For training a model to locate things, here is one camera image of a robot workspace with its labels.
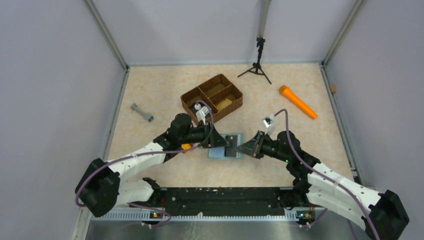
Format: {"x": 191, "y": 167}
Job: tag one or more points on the orange red toy block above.
{"x": 186, "y": 146}

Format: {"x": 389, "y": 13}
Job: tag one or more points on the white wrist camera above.
{"x": 269, "y": 124}
{"x": 202, "y": 112}

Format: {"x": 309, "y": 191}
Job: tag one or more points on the brown wicker divided basket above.
{"x": 213, "y": 91}

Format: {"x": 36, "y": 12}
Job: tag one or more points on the aluminium frame rail front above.
{"x": 232, "y": 215}

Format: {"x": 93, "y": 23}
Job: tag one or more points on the green card holder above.
{"x": 218, "y": 153}

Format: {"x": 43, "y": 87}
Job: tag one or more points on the black camera tripod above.
{"x": 256, "y": 68}

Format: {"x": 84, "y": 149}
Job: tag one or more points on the orange flashlight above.
{"x": 292, "y": 97}

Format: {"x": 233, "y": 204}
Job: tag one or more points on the yellow card in basket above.
{"x": 223, "y": 104}

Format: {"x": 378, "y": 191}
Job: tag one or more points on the black item in basket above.
{"x": 192, "y": 109}

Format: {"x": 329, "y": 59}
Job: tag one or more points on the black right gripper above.
{"x": 254, "y": 146}

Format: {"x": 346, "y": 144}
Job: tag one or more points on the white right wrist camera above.
{"x": 269, "y": 124}

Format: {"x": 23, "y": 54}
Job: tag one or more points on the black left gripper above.
{"x": 208, "y": 133}

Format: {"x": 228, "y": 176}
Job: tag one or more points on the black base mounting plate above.
{"x": 225, "y": 202}

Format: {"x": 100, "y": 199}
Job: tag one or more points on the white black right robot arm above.
{"x": 380, "y": 214}

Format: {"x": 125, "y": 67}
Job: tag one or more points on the small wooden block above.
{"x": 332, "y": 88}

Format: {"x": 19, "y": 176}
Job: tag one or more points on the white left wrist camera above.
{"x": 202, "y": 112}

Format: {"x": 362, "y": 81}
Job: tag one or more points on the grey striped credit card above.
{"x": 230, "y": 151}

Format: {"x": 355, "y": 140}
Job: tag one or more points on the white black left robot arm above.
{"x": 104, "y": 184}

